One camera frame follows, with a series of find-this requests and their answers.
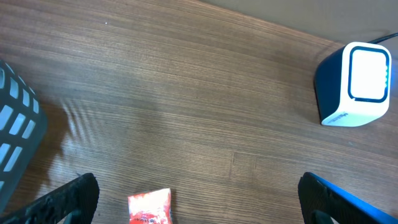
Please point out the white barcode scanner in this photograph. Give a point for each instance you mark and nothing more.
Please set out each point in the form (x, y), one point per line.
(352, 85)

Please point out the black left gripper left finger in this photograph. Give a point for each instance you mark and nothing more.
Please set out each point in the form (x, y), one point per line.
(72, 203)

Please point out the red stick packet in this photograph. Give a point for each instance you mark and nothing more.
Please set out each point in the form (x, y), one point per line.
(150, 207)

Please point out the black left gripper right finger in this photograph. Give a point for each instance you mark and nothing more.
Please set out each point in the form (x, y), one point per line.
(323, 202)

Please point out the grey plastic mesh basket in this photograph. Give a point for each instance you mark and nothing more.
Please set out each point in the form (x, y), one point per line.
(23, 126)

